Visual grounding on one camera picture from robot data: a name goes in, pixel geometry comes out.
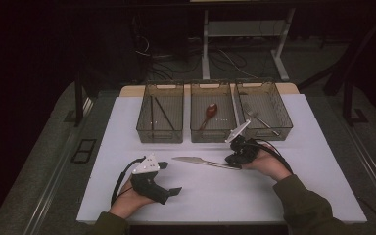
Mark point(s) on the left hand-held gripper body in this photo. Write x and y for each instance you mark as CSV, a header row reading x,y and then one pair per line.
x,y
150,187

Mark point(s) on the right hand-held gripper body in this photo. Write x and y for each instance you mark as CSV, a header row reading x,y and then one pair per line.
x,y
245,150

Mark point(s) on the steel table knife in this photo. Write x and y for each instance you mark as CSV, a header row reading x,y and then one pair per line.
x,y
192,160

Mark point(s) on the steel fork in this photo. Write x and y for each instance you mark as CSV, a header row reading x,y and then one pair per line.
x,y
258,117

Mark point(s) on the smoky clear plastic bin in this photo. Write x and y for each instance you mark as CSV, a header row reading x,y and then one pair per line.
x,y
173,107
274,111
223,111

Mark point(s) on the brown wooden spoon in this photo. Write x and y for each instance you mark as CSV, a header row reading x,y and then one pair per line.
x,y
211,109

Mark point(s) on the person's right hand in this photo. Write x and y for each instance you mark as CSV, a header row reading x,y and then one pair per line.
x,y
269,161

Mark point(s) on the person's left hand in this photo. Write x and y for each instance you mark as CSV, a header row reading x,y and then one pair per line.
x,y
127,204

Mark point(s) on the black metal stand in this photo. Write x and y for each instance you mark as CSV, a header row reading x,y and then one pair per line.
x,y
348,101

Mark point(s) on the white metal stand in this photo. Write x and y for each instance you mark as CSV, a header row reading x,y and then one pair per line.
x,y
244,28

